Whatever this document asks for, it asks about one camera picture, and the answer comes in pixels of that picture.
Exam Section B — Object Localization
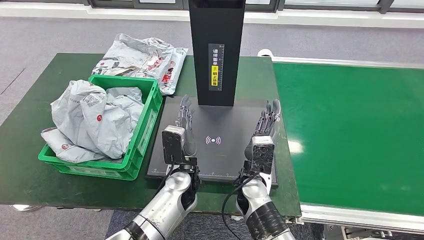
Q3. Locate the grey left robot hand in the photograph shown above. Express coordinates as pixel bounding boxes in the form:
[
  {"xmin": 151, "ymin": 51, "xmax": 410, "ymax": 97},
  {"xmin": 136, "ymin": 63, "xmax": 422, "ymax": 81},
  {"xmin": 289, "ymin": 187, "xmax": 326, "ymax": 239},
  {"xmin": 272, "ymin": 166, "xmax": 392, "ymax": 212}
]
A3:
[{"xmin": 176, "ymin": 94, "xmax": 198, "ymax": 158}]

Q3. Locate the pale grey mailer parcel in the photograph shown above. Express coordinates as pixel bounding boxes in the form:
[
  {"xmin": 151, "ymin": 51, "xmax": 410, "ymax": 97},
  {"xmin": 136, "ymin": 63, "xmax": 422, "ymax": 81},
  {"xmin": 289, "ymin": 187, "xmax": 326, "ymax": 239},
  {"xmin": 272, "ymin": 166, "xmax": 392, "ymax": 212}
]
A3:
[{"xmin": 105, "ymin": 86, "xmax": 144, "ymax": 104}]

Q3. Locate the large grey red-striped parcel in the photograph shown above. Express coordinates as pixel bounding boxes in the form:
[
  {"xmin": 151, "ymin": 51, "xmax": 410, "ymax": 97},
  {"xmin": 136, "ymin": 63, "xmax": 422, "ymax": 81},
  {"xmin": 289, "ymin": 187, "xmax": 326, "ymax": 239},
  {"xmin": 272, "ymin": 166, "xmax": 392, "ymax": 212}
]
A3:
[{"xmin": 49, "ymin": 79, "xmax": 145, "ymax": 160}]

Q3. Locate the grey red-print parcel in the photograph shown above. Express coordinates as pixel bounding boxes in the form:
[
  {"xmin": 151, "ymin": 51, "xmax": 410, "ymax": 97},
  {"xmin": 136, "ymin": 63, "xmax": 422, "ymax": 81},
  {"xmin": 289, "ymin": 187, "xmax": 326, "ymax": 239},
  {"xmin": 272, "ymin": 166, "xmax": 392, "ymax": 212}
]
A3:
[{"xmin": 40, "ymin": 127, "xmax": 108, "ymax": 164}]

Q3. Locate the black inbound scanner machine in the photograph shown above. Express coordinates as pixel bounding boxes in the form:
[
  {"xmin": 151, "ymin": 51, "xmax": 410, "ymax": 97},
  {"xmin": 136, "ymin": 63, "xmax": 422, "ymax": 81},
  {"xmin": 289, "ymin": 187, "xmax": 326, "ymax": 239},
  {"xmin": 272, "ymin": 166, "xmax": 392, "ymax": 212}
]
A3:
[{"xmin": 145, "ymin": 0, "xmax": 279, "ymax": 188}]

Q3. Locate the green conveyor belt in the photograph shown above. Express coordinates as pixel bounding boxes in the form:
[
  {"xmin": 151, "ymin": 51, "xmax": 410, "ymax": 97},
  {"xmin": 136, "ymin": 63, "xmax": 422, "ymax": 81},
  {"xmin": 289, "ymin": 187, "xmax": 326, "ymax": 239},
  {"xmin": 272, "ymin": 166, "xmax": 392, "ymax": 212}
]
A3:
[{"xmin": 272, "ymin": 62, "xmax": 424, "ymax": 218}]

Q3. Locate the green plastic crate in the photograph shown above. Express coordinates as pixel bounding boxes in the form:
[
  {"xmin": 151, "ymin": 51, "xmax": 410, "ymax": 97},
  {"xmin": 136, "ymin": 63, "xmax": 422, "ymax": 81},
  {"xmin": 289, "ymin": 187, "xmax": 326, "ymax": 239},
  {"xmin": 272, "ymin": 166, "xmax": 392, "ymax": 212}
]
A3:
[{"xmin": 37, "ymin": 74, "xmax": 164, "ymax": 182}]

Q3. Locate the flat white red-print mailer bag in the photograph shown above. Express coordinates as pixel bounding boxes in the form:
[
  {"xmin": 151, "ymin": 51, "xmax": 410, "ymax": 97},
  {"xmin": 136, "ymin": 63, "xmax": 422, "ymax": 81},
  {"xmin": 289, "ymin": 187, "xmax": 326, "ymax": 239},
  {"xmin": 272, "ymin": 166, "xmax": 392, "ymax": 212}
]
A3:
[{"xmin": 158, "ymin": 47, "xmax": 189, "ymax": 96}]

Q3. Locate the crumpled silver printed mailer bag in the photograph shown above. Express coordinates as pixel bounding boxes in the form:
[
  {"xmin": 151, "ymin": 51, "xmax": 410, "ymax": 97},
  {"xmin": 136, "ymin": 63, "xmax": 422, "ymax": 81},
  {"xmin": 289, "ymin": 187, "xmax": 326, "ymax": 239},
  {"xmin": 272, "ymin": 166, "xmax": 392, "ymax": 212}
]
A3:
[{"xmin": 91, "ymin": 33, "xmax": 176, "ymax": 80}]

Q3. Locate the white table foot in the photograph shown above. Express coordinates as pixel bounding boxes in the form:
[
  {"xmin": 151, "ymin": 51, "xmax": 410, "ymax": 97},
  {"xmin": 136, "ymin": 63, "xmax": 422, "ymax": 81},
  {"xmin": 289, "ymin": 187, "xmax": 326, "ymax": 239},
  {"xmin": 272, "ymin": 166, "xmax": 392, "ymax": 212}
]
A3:
[{"xmin": 9, "ymin": 204, "xmax": 43, "ymax": 213}]

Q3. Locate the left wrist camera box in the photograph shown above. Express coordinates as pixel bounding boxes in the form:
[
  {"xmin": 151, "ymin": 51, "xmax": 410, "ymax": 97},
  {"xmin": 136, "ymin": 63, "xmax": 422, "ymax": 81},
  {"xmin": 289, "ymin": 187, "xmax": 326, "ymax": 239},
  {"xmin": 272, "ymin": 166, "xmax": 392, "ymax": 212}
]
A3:
[{"xmin": 161, "ymin": 124, "xmax": 187, "ymax": 166}]

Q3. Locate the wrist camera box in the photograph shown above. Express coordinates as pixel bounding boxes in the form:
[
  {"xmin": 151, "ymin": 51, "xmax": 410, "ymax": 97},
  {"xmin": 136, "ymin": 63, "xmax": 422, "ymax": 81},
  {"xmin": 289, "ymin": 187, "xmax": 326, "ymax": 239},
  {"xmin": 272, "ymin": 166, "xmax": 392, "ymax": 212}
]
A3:
[
  {"xmin": 161, "ymin": 124, "xmax": 187, "ymax": 166},
  {"xmin": 250, "ymin": 135, "xmax": 276, "ymax": 176}
]

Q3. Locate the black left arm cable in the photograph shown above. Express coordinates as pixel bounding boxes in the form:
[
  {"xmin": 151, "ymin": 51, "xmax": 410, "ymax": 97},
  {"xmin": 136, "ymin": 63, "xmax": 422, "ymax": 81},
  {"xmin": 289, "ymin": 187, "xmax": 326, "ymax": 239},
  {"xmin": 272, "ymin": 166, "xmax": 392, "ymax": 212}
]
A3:
[{"xmin": 154, "ymin": 161, "xmax": 177, "ymax": 197}]

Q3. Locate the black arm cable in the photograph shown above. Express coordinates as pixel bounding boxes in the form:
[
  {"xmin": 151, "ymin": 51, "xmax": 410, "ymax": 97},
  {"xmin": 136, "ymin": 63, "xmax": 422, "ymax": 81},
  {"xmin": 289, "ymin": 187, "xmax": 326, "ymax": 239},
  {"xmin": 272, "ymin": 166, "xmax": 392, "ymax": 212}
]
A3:
[
  {"xmin": 220, "ymin": 172, "xmax": 261, "ymax": 240},
  {"xmin": 154, "ymin": 161, "xmax": 177, "ymax": 197}
]

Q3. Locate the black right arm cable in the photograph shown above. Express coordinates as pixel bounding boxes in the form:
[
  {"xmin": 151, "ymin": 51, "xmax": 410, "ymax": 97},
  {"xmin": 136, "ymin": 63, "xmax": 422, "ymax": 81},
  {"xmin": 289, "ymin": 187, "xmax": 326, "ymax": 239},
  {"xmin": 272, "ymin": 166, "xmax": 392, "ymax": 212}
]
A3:
[{"xmin": 220, "ymin": 172, "xmax": 261, "ymax": 240}]

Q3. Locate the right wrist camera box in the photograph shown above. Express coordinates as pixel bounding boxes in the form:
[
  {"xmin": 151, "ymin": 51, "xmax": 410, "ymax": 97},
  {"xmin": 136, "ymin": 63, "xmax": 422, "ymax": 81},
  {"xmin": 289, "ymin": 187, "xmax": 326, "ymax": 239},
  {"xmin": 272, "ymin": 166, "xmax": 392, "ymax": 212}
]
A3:
[{"xmin": 250, "ymin": 135, "xmax": 276, "ymax": 176}]

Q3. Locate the dark window frame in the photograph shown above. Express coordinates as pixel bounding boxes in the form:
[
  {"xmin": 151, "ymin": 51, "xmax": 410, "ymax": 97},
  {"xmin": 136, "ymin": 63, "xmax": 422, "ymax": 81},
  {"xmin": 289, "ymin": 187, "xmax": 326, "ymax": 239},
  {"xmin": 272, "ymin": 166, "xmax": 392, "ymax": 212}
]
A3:
[{"xmin": 84, "ymin": 0, "xmax": 424, "ymax": 14}]

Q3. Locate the aluminium conveyor frame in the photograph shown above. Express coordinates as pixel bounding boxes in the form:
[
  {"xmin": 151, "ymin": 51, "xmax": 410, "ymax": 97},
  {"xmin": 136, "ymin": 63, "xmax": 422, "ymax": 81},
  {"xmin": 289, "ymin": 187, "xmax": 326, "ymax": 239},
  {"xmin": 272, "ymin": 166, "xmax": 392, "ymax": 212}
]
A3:
[{"xmin": 257, "ymin": 48, "xmax": 424, "ymax": 240}]

